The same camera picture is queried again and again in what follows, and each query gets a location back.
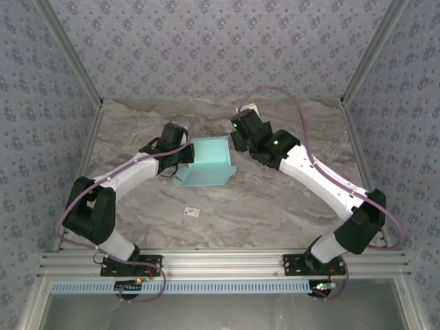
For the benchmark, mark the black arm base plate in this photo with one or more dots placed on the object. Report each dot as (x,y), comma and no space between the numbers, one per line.
(151,263)
(294,264)

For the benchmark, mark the aluminium frame leg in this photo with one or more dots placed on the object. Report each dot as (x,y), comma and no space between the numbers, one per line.
(409,309)
(32,309)

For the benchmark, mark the teal paper box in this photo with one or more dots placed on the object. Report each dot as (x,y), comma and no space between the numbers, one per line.
(209,154)

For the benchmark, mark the small controller board with LED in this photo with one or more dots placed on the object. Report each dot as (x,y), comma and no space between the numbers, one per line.
(129,286)
(323,287)

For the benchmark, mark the aluminium mounting rail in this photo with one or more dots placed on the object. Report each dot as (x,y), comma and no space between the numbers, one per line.
(220,264)

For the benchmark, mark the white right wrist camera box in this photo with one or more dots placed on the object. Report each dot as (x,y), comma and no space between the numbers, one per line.
(249,107)

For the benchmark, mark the aluminium side rail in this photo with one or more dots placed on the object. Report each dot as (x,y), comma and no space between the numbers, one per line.
(88,144)
(357,144)

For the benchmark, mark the steel sheet panel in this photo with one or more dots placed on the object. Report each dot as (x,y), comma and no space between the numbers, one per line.
(220,316)

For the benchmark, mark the small white card red dot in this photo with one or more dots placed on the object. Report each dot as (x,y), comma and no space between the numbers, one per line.
(192,212)

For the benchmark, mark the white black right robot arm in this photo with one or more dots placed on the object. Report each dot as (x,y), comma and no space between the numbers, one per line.
(323,182)

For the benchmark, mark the aluminium frame post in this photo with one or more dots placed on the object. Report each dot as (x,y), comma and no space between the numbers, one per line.
(71,51)
(372,51)

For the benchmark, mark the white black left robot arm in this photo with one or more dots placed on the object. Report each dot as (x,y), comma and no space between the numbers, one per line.
(127,172)

